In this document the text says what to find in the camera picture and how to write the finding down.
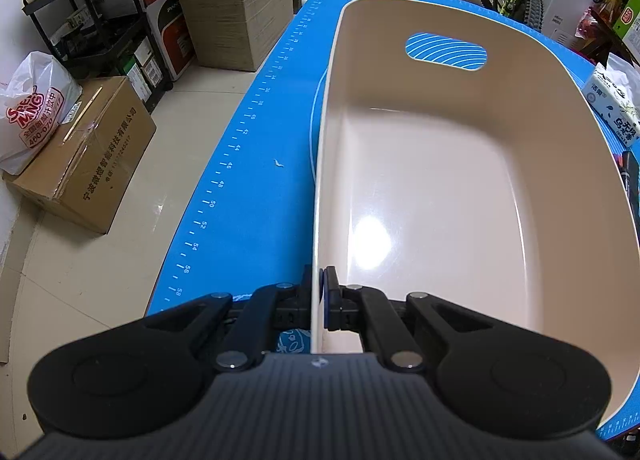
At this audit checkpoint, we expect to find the beige plastic storage bin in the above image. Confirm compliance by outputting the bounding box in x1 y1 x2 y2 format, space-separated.
314 0 639 417

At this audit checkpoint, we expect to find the brown cardboard box on floor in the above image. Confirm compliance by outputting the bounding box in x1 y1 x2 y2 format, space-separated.
4 76 156 235

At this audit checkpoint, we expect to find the white red plastic bag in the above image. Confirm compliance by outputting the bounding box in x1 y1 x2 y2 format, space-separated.
1 51 82 176

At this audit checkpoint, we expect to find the white tissue pack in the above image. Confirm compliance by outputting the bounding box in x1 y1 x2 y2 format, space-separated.
582 53 640 148

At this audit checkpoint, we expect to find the black metal shelf rack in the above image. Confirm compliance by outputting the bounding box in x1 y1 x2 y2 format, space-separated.
23 0 172 111

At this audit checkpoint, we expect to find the large stacked cardboard box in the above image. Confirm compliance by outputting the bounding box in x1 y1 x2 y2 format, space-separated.
180 0 293 72

